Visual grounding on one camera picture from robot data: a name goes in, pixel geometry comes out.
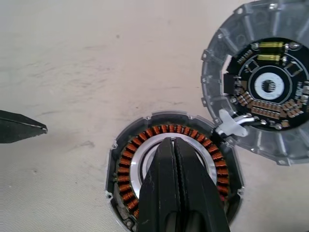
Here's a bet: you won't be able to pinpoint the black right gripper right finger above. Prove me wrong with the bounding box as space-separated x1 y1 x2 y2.
173 137 232 232

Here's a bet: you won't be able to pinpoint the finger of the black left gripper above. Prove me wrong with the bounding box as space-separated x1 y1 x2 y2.
0 117 48 145
0 110 48 131

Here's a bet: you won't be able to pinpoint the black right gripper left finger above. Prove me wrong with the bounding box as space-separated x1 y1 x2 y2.
136 137 181 232

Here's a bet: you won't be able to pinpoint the round motor housing copper coils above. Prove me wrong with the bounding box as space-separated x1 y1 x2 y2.
104 110 245 231

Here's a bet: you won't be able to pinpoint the grey motor lid circuit board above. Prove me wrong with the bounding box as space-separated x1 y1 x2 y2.
200 0 309 167

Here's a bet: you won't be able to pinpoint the white cable clamp tab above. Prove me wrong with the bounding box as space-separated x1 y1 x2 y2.
218 108 249 138

